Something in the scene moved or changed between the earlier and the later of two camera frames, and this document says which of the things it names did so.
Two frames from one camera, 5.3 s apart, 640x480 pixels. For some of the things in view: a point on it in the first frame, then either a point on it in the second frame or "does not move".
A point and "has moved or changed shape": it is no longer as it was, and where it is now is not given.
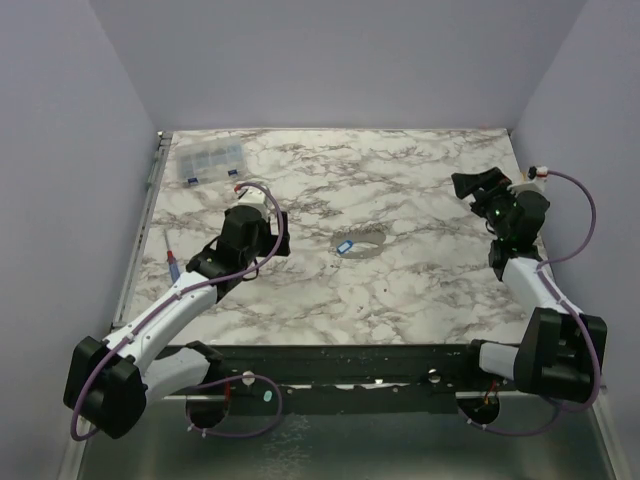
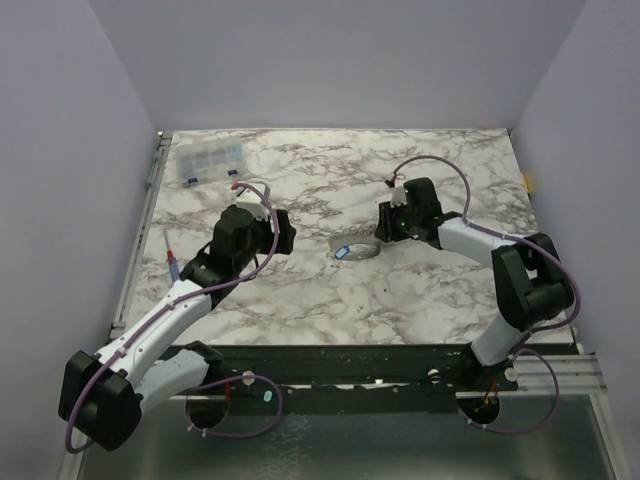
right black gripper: [484, 189] → [385, 228]
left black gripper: [271, 240] does not move
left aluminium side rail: [163, 140] does not move
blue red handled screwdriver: [172, 261] does not move
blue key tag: [344, 246] has moved or changed shape
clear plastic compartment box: [209, 159] does not move
